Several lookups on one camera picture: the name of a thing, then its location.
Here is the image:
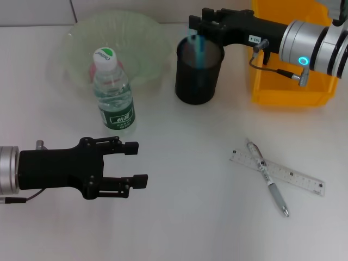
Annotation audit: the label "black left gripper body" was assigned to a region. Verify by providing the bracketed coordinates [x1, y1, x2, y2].
[18, 136, 106, 201]

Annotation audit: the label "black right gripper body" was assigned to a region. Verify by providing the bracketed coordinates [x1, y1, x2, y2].
[200, 8, 289, 55]

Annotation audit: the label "blue scissors with sheath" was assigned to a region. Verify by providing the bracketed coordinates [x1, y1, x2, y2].
[187, 34, 208, 70]

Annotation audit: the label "clear water bottle green label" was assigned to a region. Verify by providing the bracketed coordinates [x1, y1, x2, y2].
[92, 47, 136, 131]

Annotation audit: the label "pink toy peach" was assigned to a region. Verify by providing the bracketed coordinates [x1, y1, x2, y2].
[89, 60, 123, 82]

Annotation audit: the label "grey clear ballpoint pen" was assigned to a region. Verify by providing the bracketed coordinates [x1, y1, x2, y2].
[245, 138, 290, 218]

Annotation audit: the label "transparent plastic ruler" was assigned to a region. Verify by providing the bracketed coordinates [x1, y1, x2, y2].
[228, 148, 326, 197]

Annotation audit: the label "black mesh pen holder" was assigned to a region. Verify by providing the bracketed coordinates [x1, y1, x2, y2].
[174, 35, 225, 106]

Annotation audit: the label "translucent green fruit bowl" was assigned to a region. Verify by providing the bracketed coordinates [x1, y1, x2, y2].
[55, 10, 171, 90]

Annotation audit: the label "yellow plastic bin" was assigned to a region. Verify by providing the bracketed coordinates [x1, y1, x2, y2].
[246, 0, 345, 107]

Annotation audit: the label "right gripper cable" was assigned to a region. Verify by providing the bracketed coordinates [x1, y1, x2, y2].
[249, 39, 311, 87]

